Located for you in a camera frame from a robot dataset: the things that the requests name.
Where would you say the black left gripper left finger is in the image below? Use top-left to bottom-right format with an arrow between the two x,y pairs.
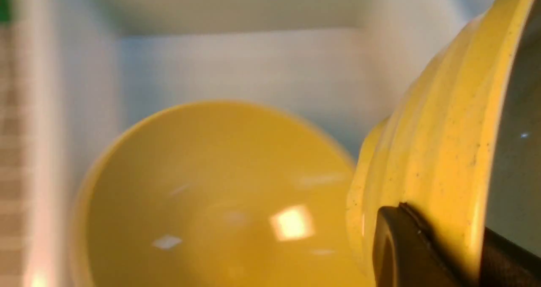
372,202 -> 463,287

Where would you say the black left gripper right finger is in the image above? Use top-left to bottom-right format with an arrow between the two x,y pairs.
479,227 -> 541,287

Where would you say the large white plastic tub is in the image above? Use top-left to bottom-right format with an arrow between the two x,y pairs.
10,0 -> 493,287

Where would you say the top stacked yellow bowl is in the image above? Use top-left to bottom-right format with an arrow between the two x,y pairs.
70,101 -> 370,287

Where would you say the yellow noodle bowl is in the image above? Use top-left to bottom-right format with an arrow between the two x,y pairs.
346,0 -> 541,287

